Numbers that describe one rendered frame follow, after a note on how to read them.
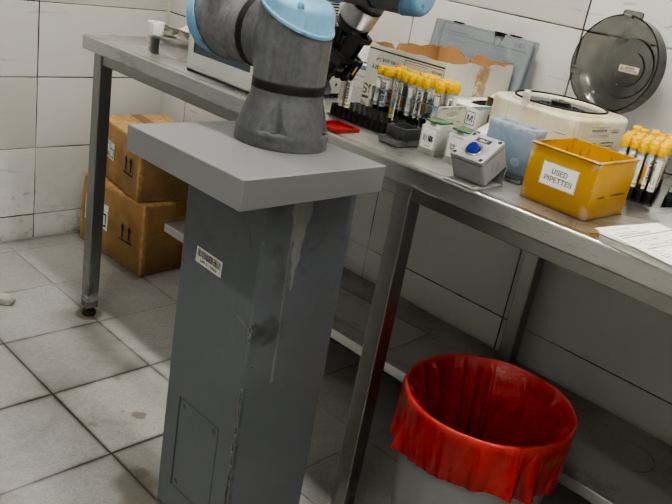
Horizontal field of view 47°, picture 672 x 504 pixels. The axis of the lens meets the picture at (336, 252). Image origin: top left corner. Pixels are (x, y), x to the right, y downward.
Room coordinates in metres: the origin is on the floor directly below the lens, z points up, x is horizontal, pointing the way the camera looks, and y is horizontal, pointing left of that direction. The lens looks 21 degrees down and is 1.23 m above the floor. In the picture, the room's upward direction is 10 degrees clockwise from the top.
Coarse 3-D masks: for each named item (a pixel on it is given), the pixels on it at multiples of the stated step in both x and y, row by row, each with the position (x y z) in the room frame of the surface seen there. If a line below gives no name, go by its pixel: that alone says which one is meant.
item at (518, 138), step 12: (492, 120) 1.46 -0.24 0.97; (504, 120) 1.46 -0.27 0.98; (492, 132) 1.46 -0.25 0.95; (504, 132) 1.44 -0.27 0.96; (516, 132) 1.42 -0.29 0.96; (528, 132) 1.41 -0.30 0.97; (540, 132) 1.41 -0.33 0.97; (516, 144) 1.42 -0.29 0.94; (528, 144) 1.41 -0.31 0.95; (516, 156) 1.42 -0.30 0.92; (528, 156) 1.40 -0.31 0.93; (516, 168) 1.41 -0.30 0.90; (516, 180) 1.39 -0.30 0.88
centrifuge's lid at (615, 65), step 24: (600, 24) 1.85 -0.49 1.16; (624, 24) 1.84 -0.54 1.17; (648, 24) 1.75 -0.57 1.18; (576, 48) 1.86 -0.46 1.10; (600, 48) 1.87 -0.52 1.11; (624, 48) 1.84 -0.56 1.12; (648, 48) 1.79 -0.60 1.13; (576, 72) 1.86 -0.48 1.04; (600, 72) 1.86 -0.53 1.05; (624, 72) 1.83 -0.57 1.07; (648, 72) 1.78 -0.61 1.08; (576, 96) 1.82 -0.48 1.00; (600, 96) 1.83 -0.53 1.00; (624, 96) 1.79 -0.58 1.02; (648, 96) 1.71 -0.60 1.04
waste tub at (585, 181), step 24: (552, 144) 1.36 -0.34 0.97; (576, 144) 1.40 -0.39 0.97; (528, 168) 1.31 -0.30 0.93; (552, 168) 1.28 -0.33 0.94; (576, 168) 1.25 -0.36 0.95; (600, 168) 1.23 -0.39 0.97; (624, 168) 1.29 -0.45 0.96; (528, 192) 1.31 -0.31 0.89; (552, 192) 1.27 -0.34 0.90; (576, 192) 1.24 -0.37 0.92; (600, 192) 1.25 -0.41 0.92; (624, 192) 1.31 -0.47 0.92; (576, 216) 1.24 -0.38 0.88; (600, 216) 1.27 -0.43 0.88
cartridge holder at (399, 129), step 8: (392, 128) 1.54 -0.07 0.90; (400, 128) 1.53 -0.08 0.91; (408, 128) 1.58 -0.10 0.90; (416, 128) 1.56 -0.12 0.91; (384, 136) 1.53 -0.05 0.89; (392, 136) 1.54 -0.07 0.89; (400, 136) 1.52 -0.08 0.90; (408, 136) 1.53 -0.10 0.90; (416, 136) 1.55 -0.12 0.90; (392, 144) 1.51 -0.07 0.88; (400, 144) 1.51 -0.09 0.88; (408, 144) 1.53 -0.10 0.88; (416, 144) 1.55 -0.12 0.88
